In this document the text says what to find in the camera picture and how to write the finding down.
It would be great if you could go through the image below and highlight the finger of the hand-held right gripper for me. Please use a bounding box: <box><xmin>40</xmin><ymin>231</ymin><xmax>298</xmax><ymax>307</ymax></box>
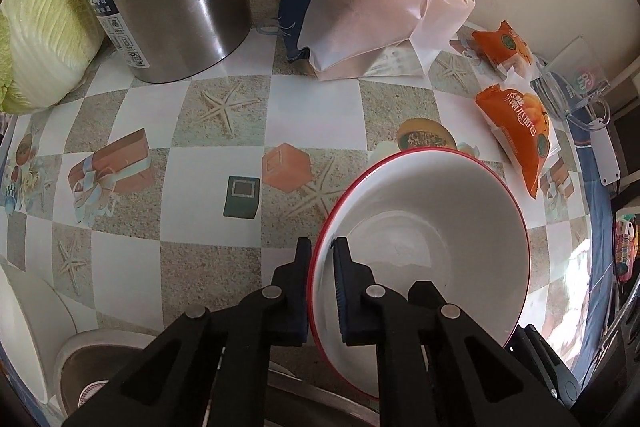
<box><xmin>505</xmin><ymin>324</ymin><xmax>583</xmax><ymax>410</ymax></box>

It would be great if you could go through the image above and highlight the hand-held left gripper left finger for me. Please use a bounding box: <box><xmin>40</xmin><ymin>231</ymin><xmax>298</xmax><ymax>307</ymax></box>
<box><xmin>62</xmin><ymin>237</ymin><xmax>313</xmax><ymax>427</ymax></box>

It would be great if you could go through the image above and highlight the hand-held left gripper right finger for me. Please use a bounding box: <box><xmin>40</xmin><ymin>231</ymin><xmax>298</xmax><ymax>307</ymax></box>
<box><xmin>332</xmin><ymin>236</ymin><xmax>601</xmax><ymax>427</ymax></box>

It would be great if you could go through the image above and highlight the strawberry print bowl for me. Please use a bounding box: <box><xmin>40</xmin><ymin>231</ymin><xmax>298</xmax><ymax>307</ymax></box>
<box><xmin>307</xmin><ymin>147</ymin><xmax>532</xmax><ymax>403</ymax></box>

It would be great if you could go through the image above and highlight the stainless steel basin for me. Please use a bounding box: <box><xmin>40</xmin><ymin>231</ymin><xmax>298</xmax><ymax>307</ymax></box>
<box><xmin>265</xmin><ymin>364</ymin><xmax>381</xmax><ymax>427</ymax></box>

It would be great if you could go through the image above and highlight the colourful patterned object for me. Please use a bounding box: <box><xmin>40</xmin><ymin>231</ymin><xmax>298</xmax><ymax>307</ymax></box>
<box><xmin>612</xmin><ymin>207</ymin><xmax>640</xmax><ymax>280</ymax></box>

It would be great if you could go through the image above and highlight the checkered printed tablecloth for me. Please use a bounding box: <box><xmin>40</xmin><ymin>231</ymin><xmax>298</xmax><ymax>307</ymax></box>
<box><xmin>0</xmin><ymin>0</ymin><xmax>616</xmax><ymax>388</ymax></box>

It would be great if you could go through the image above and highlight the orange snack packet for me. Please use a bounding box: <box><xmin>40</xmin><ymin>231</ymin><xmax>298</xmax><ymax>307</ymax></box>
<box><xmin>470</xmin><ymin>21</ymin><xmax>536</xmax><ymax>80</ymax></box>
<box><xmin>475</xmin><ymin>74</ymin><xmax>558</xmax><ymax>200</ymax></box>

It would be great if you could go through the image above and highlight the clear glass mug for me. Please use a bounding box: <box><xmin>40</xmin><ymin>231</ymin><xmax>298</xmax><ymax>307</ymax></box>
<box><xmin>532</xmin><ymin>36</ymin><xmax>613</xmax><ymax>130</ymax></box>

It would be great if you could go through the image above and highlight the napa cabbage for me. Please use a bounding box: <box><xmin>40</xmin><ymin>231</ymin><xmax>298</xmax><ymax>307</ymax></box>
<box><xmin>0</xmin><ymin>0</ymin><xmax>106</xmax><ymax>115</ymax></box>

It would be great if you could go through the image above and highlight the white metal bracket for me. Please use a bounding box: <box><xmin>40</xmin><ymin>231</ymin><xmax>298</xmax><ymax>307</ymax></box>
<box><xmin>589</xmin><ymin>127</ymin><xmax>622</xmax><ymax>185</ymax></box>

